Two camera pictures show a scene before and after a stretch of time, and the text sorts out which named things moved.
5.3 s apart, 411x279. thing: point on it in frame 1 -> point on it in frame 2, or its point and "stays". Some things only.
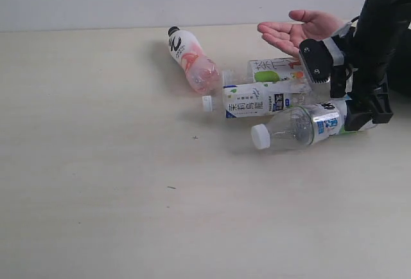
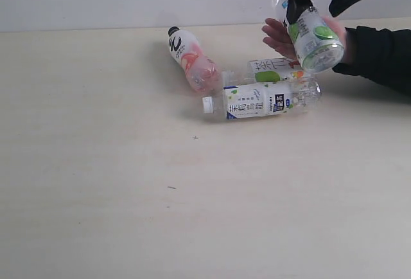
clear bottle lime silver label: [302, 126] -> [318, 47]
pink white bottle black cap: [202, 75] stays
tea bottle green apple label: [275, 70] stays
